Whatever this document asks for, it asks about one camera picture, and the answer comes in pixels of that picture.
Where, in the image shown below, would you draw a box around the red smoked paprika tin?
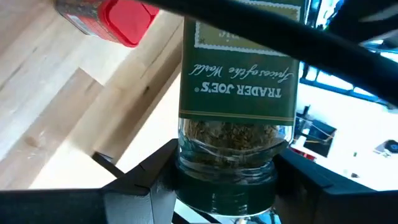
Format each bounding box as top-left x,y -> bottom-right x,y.
54,0 -> 160,48

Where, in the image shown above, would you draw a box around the glass jar with green lid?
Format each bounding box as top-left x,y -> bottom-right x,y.
173,0 -> 308,218

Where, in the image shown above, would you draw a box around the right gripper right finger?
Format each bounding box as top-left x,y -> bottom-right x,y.
275,146 -> 335,224

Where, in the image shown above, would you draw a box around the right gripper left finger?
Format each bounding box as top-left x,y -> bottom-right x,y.
102,139 -> 180,224

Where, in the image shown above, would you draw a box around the red clamp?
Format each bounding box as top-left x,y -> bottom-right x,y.
290,146 -> 317,162

